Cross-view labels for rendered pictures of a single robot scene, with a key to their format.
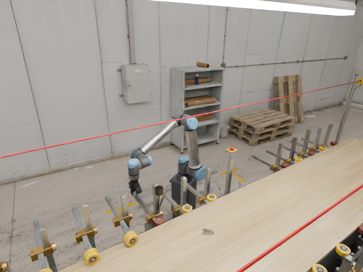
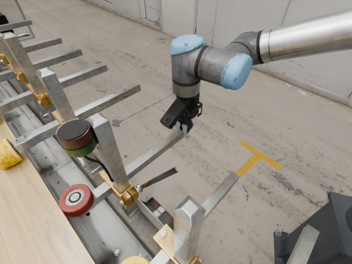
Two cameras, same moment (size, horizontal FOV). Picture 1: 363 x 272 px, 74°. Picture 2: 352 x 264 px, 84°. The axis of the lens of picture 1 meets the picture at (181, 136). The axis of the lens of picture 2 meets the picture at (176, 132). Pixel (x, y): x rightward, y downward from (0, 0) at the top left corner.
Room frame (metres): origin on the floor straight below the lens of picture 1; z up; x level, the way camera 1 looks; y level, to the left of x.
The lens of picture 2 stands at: (1.58, -0.14, 1.39)
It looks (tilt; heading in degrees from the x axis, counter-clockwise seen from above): 45 degrees down; 78
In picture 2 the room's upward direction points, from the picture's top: straight up
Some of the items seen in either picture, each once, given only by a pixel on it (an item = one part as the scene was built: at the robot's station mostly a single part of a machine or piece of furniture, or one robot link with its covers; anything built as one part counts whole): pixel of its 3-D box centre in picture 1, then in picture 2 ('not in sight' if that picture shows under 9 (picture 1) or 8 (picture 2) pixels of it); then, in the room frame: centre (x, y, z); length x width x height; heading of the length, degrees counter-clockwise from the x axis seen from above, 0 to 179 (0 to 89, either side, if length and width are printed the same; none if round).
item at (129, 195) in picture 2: (154, 216); (118, 185); (1.47, 0.20, 0.85); 0.14 x 0.06 x 0.05; 124
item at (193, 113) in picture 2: (134, 183); (187, 104); (1.74, 0.40, 0.97); 0.09 x 0.08 x 0.12; 33
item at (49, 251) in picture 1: (44, 251); (20, 72); (1.06, 0.82, 0.95); 0.14 x 0.06 x 0.05; 124
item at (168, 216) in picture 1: (159, 221); (140, 205); (1.52, 0.17, 0.75); 0.26 x 0.01 x 0.10; 124
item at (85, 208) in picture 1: (89, 232); (44, 97); (1.21, 0.60, 0.94); 0.04 x 0.04 x 0.48; 34
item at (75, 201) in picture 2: (159, 225); (81, 205); (1.37, 0.15, 0.85); 0.08 x 0.08 x 0.11
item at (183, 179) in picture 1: (183, 201); (184, 252); (1.63, -0.02, 0.87); 0.04 x 0.04 x 0.48; 34
